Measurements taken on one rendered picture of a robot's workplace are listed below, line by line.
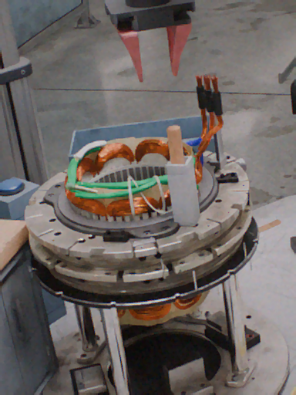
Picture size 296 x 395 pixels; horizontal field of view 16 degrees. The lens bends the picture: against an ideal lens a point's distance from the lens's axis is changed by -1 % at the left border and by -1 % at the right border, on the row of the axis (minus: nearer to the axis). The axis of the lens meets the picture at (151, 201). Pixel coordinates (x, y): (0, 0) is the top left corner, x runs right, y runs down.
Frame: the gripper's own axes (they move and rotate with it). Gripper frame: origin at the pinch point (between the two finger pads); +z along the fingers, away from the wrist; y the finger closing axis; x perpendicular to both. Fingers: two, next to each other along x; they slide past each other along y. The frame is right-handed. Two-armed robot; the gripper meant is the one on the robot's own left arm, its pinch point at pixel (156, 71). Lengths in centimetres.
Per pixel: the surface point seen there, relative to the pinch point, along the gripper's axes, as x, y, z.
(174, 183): -1.4, 0.4, 14.9
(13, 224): 15.4, -21.1, 24.9
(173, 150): -1.0, 0.7, 10.5
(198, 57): 373, 81, 130
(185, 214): -1.8, 1.3, 19.4
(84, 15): 466, 34, 125
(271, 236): 45, 25, 52
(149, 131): 43, 4, 26
